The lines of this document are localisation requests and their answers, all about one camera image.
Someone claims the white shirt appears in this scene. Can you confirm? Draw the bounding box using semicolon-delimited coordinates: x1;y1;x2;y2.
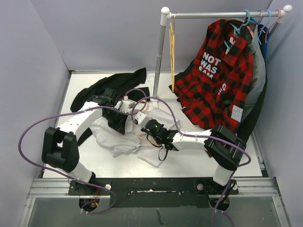
80;104;182;168

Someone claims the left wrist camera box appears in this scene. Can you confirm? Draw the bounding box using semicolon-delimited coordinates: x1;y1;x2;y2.
114;99;136;114

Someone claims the black hanging garment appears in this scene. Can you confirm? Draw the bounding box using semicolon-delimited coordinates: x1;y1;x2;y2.
237;73;267;142

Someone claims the yellow plastic hanger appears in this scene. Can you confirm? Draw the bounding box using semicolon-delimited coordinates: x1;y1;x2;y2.
169;21;175;93

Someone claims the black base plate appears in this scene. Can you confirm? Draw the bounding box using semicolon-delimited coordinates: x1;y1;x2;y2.
68;177;239;211

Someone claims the metal clothes rack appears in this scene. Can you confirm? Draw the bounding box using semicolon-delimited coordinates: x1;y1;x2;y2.
147;4;294;106

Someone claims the blue hanger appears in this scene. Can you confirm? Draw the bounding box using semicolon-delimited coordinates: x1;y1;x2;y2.
257;9;272;45

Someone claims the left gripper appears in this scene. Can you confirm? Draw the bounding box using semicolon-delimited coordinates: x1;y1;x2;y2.
103;108;129;135

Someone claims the pink hanger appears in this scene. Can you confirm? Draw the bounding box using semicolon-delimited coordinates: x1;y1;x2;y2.
265;9;282;43

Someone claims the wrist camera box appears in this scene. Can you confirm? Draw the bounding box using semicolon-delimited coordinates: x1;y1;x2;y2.
134;112;151;128
114;99;136;114

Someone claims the beige plastic hanger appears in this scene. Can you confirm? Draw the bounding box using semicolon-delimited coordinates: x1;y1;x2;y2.
134;101;151;132

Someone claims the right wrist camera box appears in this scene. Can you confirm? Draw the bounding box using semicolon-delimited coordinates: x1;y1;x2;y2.
134;112;151;128

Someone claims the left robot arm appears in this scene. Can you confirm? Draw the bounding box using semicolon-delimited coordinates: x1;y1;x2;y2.
42;88;134;194

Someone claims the blue garment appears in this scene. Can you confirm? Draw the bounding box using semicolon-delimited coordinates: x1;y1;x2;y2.
250;17;270;59

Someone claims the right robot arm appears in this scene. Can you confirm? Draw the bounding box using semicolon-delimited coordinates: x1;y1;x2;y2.
138;119;247;193

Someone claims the grey garment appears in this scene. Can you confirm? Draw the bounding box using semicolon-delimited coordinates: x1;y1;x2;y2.
241;22;266;122

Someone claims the red black plaid shirt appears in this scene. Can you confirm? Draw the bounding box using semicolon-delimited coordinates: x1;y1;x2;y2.
174;19;253;133

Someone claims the teal hanger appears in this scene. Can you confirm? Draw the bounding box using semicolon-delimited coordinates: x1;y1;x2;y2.
224;9;251;51

